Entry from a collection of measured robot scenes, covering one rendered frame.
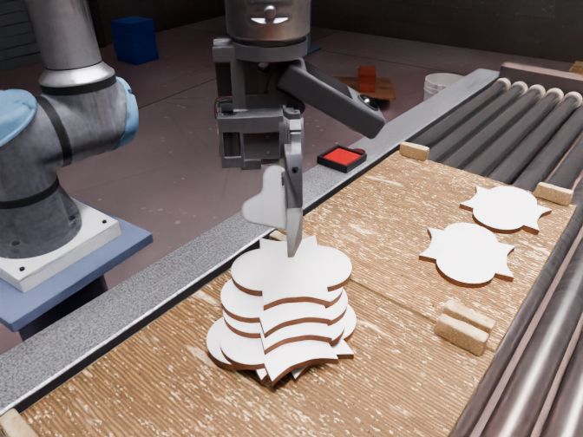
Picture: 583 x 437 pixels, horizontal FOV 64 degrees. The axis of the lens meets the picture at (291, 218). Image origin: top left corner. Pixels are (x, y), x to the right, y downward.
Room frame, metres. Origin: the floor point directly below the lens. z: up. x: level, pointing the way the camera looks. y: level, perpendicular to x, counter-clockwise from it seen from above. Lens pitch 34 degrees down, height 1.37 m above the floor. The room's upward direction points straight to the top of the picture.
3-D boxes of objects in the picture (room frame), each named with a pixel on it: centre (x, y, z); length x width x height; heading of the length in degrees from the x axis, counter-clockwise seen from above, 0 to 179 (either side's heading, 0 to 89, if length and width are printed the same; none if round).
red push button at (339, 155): (0.90, -0.11, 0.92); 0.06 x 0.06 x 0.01; 51
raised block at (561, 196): (0.71, -0.46, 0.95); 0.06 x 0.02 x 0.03; 51
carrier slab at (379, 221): (0.64, -0.23, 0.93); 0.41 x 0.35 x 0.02; 141
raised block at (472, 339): (0.39, -0.20, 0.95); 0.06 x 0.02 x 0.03; 50
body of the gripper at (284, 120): (0.45, 0.03, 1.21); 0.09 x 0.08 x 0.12; 95
